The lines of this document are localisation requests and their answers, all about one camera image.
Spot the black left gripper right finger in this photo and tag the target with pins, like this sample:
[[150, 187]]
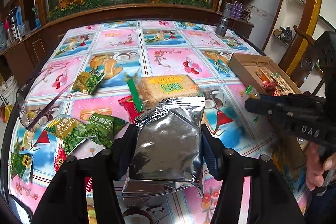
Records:
[[213, 154]]

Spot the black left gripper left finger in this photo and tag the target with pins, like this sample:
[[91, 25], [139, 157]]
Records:
[[123, 150]]

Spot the silver foil snack bag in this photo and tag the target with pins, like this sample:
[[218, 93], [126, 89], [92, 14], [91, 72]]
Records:
[[168, 156]]

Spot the person's right hand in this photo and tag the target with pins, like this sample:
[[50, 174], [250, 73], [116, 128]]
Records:
[[314, 167]]

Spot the green pea packet original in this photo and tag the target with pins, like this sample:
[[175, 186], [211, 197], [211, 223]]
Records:
[[102, 129]]

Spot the small red candy packet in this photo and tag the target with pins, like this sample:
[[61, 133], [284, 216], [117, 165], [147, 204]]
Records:
[[128, 104]]

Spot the orange snack packet in box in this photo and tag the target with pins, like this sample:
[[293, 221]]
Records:
[[273, 83]]

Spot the green pea packet garlic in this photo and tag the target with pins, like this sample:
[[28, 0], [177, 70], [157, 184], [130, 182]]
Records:
[[70, 130]]

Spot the colourful patterned tablecloth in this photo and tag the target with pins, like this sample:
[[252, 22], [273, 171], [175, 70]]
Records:
[[264, 174]]

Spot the wooden chair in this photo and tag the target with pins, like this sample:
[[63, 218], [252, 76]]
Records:
[[321, 52]]

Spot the cardboard box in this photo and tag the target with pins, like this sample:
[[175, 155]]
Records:
[[245, 67]]

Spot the green pea packet far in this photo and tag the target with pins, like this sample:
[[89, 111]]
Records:
[[87, 83]]

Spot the eyeglasses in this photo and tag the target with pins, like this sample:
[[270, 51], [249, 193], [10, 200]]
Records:
[[38, 96]]

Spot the green packet table edge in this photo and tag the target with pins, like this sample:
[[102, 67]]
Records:
[[21, 164]]

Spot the grey flashlight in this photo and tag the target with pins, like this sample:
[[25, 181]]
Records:
[[223, 22]]

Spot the purple bottle right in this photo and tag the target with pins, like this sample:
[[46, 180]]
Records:
[[239, 11]]

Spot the purple bottle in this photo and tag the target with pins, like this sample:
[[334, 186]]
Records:
[[239, 11], [234, 9]]

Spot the purple bottle left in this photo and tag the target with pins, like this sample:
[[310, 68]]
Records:
[[234, 9]]

